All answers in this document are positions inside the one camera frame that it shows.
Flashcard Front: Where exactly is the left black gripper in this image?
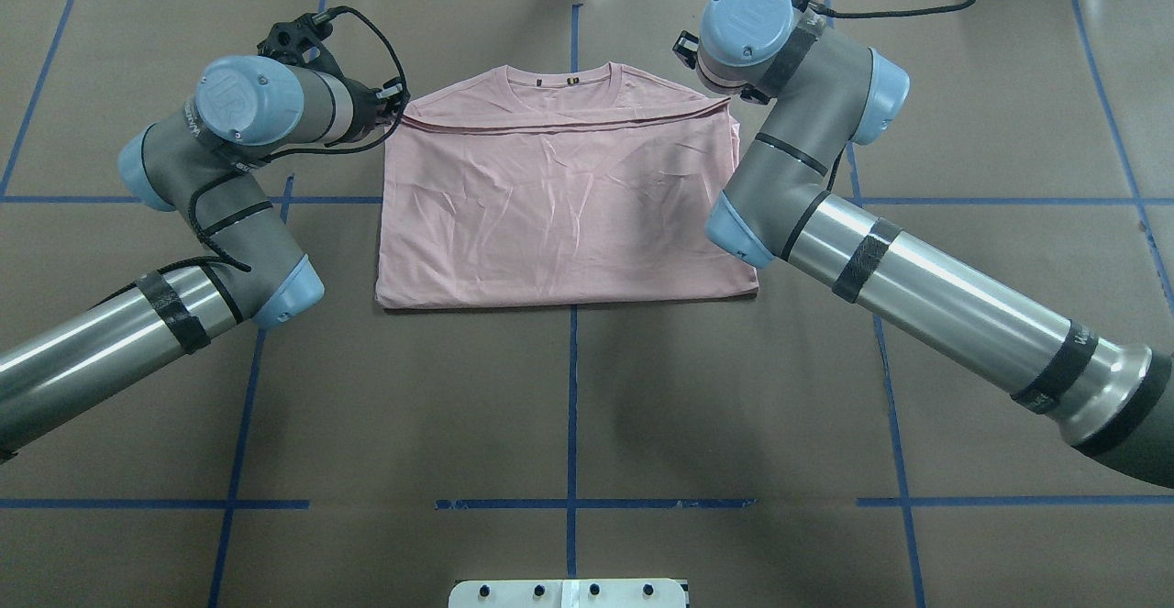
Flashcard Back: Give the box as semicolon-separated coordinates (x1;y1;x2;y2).
349;79;410;141

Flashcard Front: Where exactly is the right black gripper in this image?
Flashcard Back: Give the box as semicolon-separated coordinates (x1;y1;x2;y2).
695;63;771;104

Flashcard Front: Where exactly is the pink snoopy t-shirt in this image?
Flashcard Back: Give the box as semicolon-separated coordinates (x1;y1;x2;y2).
375;63;760;310

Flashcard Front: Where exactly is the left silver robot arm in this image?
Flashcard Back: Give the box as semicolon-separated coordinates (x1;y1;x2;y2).
4;50;410;462

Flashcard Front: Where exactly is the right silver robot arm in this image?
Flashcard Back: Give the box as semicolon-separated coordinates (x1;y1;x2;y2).
672;0;1173;488

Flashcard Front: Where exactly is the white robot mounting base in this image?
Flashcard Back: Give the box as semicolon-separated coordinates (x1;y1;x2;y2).
448;577;691;607

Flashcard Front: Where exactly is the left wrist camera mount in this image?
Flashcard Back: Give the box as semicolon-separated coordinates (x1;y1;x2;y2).
256;12;344;79

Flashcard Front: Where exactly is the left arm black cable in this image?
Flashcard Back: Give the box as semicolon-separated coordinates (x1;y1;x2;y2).
188;6;410;273

